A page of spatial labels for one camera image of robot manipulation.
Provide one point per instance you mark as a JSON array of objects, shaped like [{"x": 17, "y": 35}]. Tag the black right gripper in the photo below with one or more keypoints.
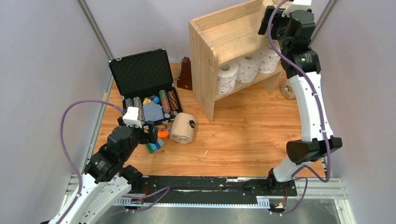
[{"x": 278, "y": 18}]

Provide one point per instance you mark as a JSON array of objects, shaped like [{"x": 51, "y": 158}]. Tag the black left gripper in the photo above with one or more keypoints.
[{"x": 147, "y": 137}]

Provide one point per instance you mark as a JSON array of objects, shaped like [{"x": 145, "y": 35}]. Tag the white floral paper roll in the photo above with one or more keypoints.
[
  {"x": 248, "y": 67},
  {"x": 269, "y": 60},
  {"x": 226, "y": 78}
]

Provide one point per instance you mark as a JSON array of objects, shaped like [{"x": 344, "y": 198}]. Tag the brown paper roll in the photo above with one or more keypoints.
[
  {"x": 183, "y": 127},
  {"x": 287, "y": 89},
  {"x": 268, "y": 5}
]

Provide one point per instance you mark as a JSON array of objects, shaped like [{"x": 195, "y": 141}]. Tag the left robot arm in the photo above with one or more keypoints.
[{"x": 105, "y": 178}]

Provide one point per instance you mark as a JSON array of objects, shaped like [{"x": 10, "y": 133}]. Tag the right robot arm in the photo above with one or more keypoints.
[{"x": 292, "y": 28}]

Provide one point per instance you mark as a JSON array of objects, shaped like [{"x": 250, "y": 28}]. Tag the light wooden two-tier shelf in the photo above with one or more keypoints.
[{"x": 218, "y": 38}]

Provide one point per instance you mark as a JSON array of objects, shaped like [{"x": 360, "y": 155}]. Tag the green blue block stack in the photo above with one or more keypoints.
[{"x": 154, "y": 147}]

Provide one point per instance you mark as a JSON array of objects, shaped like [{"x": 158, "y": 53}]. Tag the orange tape measure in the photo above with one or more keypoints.
[{"x": 163, "y": 133}]

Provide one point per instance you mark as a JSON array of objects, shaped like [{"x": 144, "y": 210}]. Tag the black poker chip case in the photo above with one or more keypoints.
[{"x": 144, "y": 75}]

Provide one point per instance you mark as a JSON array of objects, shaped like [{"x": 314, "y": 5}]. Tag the dark brown wooden metronome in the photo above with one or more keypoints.
[{"x": 184, "y": 78}]

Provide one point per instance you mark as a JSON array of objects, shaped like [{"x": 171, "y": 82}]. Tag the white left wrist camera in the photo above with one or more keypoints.
[{"x": 132, "y": 117}]

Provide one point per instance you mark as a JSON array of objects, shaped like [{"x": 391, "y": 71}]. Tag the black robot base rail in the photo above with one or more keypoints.
[{"x": 217, "y": 192}]

